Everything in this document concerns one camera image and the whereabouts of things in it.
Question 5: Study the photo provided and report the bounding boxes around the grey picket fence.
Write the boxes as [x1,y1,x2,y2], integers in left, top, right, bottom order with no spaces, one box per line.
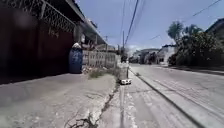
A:
[81,49,122,70]

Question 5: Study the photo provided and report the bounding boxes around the patch of weeds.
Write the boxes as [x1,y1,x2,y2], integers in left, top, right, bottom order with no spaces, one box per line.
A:
[87,68,120,80]

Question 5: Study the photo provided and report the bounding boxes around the utility pole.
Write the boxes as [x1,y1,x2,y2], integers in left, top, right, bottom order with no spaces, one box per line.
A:
[121,30,126,63]

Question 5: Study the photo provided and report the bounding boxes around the building with overhanging roof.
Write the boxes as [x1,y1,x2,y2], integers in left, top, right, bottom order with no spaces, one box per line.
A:
[43,0,118,53]

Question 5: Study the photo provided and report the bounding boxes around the white buildings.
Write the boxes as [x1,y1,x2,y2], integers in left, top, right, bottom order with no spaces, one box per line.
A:
[129,44,178,66]

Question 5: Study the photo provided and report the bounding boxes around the grey concrete road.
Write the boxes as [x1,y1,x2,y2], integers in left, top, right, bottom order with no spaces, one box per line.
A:
[97,63,224,128]

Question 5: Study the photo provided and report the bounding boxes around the cracked concrete driveway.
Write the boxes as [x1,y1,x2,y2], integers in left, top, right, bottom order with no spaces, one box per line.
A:
[0,72,118,128]

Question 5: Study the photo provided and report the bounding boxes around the dark red metal gate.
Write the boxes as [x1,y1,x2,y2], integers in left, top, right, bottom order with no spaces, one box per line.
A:
[0,0,78,85]

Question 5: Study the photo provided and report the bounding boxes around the green trees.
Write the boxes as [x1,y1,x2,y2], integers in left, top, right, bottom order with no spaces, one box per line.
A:
[166,20,224,68]

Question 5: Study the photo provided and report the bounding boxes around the building roof corner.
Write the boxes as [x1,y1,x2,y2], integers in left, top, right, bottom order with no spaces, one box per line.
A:
[205,18,224,42]

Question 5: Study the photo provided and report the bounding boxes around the overhead wires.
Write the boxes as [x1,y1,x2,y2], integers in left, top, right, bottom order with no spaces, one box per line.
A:
[118,0,224,47]

